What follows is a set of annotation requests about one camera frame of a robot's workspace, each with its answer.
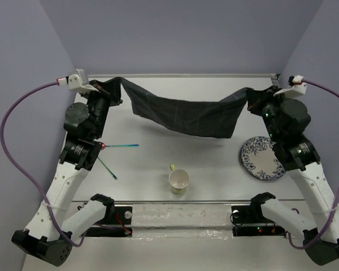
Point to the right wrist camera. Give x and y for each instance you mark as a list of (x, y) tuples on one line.
[(297, 87)]

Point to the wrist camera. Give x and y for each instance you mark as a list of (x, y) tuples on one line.
[(297, 87), (79, 83)]

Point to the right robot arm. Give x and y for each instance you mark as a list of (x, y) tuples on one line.
[(286, 119)]

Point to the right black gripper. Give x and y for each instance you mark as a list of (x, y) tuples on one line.
[(257, 98)]

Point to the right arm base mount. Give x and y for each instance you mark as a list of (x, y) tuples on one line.
[(245, 224)]

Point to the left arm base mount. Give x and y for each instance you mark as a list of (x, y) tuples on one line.
[(118, 226)]

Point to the cream yellow mug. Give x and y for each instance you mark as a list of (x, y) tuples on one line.
[(179, 179)]

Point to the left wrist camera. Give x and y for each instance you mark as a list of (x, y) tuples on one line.
[(79, 83)]

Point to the dark checked cloth placemat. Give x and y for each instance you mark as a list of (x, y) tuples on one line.
[(201, 119)]

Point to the blue floral plate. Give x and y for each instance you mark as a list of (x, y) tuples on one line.
[(258, 158)]

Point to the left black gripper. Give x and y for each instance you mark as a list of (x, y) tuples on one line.
[(110, 90)]

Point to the iridescent fork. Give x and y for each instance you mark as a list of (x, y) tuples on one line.
[(107, 168)]

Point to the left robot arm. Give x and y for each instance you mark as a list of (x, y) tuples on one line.
[(50, 236)]

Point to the iridescent spoon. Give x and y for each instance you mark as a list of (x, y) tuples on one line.
[(104, 146)]

